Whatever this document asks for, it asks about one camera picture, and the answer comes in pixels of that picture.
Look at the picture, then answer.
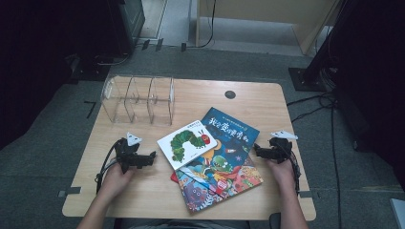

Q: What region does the dark equipment cabinet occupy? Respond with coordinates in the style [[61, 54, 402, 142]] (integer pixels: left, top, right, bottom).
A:
[[107, 0, 146, 57]]

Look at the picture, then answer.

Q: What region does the clear acrylic book rack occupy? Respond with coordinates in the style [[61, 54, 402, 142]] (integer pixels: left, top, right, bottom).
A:
[[100, 74, 177, 127]]

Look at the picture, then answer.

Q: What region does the dark blue picture book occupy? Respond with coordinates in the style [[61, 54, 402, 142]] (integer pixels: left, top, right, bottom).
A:
[[176, 107, 261, 196]]

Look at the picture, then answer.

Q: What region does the black stand base plate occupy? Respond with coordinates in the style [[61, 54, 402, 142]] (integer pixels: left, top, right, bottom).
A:
[[288, 66, 336, 94]]

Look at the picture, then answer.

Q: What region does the person's left hand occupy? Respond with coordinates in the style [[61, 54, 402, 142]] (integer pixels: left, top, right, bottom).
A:
[[99, 161, 138, 200]]

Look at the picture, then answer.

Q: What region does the white object corner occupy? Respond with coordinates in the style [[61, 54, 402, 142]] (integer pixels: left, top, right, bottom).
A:
[[389, 198, 405, 229]]

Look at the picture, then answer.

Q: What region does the light wooden furniture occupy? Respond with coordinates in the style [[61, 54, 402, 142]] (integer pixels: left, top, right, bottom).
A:
[[195, 0, 342, 57]]

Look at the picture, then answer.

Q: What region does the grey tape strip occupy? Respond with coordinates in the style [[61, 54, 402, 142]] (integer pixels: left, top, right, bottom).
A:
[[57, 186, 82, 198]]

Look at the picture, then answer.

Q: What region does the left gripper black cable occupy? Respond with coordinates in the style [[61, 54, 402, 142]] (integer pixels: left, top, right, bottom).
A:
[[95, 137, 124, 195]]

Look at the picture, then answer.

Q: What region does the light blue monster picture book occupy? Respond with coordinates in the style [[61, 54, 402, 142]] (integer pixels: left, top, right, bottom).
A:
[[176, 155, 265, 214]]

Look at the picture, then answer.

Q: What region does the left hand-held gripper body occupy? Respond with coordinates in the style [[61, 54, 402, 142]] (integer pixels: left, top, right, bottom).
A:
[[114, 132, 149, 175]]

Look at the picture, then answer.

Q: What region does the person's grey clothing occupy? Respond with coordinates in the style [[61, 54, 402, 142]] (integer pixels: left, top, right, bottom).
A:
[[114, 218, 253, 229]]

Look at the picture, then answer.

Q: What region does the black hanging cable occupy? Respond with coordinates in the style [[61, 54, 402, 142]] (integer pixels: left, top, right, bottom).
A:
[[185, 0, 218, 50]]

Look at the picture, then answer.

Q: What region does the long black floor cable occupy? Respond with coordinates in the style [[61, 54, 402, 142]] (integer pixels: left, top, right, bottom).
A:
[[330, 104, 342, 229]]

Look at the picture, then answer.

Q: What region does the person's right hand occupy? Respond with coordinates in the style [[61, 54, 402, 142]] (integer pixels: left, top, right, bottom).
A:
[[266, 157, 296, 193]]

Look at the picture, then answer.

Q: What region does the white caterpillar picture book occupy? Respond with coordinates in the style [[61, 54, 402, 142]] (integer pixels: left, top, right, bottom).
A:
[[157, 119, 219, 172]]

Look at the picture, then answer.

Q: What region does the looped black floor cable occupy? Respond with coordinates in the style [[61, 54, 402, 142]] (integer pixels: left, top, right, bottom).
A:
[[286, 91, 337, 124]]

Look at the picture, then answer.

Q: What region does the dark low stand base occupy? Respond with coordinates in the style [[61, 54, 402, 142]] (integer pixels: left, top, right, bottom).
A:
[[64, 52, 113, 84]]

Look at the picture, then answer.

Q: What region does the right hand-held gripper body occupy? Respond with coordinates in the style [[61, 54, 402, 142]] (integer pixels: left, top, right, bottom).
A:
[[267, 129, 300, 165]]

